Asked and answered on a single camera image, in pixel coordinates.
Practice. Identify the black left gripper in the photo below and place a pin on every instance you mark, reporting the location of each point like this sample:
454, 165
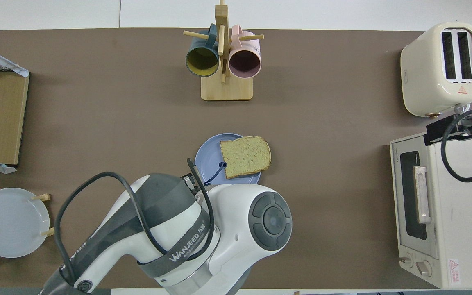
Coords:
189, 182

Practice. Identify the toasted bread slice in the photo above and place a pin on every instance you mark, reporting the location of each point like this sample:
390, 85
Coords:
246, 157

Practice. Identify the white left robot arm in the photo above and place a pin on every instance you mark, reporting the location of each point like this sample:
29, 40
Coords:
236, 229

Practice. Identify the blue round plate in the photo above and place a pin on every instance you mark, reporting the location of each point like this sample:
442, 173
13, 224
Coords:
207, 157

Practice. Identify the pale grey plate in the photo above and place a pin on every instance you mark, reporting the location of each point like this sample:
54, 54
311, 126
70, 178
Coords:
10, 223

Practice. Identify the cream two-slot toaster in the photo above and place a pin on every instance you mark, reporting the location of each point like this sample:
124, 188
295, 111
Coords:
420, 73

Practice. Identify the white toaster oven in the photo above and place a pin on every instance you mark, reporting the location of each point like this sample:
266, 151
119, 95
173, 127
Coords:
465, 213

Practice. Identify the brown table mat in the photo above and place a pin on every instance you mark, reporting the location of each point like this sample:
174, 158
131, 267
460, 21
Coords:
117, 123

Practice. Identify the wooden mug tree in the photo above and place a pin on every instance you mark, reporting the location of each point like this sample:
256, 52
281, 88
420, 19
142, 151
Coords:
228, 90

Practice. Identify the teal mug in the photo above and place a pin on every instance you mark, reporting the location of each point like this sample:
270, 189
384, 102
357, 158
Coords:
202, 61

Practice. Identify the pink mug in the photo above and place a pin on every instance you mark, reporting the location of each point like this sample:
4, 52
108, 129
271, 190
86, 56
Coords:
244, 63

